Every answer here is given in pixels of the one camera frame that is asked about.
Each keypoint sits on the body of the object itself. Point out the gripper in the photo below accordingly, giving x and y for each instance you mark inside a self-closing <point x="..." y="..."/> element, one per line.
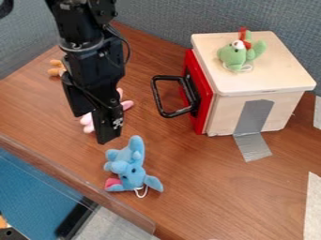
<point x="98" y="67"/>

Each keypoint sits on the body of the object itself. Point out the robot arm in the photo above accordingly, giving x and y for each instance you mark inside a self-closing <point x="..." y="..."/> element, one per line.
<point x="79" y="18"/>

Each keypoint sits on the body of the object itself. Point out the drawer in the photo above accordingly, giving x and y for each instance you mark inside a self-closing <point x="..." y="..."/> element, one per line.
<point x="201" y="84"/>

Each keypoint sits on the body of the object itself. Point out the pink plush toy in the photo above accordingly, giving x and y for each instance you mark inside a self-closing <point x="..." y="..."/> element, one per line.
<point x="87" y="121"/>

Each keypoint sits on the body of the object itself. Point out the tan plush toy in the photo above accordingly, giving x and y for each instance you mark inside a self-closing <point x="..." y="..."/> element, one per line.
<point x="56" y="71"/>

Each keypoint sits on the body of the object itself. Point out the blue plush elephant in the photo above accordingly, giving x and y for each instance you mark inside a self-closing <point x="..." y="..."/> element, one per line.
<point x="129" y="165"/>

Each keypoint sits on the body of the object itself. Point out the green plush frog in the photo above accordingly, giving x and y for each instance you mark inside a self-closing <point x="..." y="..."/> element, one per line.
<point x="235" y="55"/>

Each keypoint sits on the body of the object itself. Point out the grey tape strip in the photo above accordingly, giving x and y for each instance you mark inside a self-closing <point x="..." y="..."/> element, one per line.
<point x="253" y="131"/>

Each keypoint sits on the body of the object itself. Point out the cabinet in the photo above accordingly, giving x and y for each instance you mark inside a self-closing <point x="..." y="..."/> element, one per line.
<point x="267" y="81"/>

